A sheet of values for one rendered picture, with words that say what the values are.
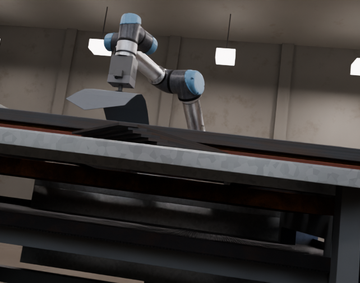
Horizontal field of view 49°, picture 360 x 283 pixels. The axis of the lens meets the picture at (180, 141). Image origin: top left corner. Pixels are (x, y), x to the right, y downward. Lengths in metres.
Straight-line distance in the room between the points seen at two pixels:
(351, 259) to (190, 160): 0.36
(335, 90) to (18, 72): 8.73
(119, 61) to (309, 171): 0.94
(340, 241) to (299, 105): 9.77
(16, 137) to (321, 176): 0.54
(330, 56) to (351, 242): 10.35
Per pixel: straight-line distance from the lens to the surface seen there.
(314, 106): 10.60
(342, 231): 0.82
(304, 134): 10.39
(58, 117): 1.09
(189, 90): 1.84
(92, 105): 1.15
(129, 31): 1.49
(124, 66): 1.45
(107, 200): 1.83
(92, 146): 0.71
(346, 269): 0.83
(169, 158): 0.68
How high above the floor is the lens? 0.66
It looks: 9 degrees up
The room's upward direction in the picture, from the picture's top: 8 degrees clockwise
